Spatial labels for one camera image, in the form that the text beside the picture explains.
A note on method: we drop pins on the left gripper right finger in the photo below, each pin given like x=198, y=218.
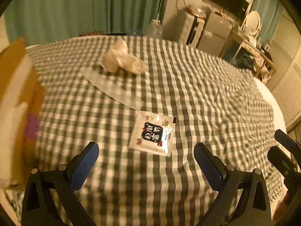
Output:
x=253, y=207

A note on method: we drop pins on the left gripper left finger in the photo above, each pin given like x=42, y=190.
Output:
x=38, y=205

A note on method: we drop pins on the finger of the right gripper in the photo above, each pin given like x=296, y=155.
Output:
x=291, y=145
x=283, y=164

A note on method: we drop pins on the white black snack sachet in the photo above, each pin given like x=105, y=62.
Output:
x=153, y=133

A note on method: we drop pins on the clear plastic packet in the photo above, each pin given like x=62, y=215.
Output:
x=112, y=90

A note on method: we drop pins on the white cloth toy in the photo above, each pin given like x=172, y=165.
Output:
x=118, y=57

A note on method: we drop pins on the white vanity desk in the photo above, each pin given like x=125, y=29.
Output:
x=237, y=37

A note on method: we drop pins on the brown cardboard box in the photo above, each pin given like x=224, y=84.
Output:
x=21, y=99

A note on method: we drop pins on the white oval mirror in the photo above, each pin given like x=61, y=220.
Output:
x=253, y=22

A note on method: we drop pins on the checkered gray white cloth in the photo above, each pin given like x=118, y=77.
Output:
x=213, y=102

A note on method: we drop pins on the silver small fridge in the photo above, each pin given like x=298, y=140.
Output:
x=214, y=34

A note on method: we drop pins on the white suitcase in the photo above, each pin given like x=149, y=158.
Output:
x=188, y=29

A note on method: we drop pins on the clear water bottle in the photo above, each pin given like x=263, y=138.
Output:
x=154, y=30

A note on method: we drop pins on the green curtain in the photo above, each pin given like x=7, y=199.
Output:
x=44, y=21

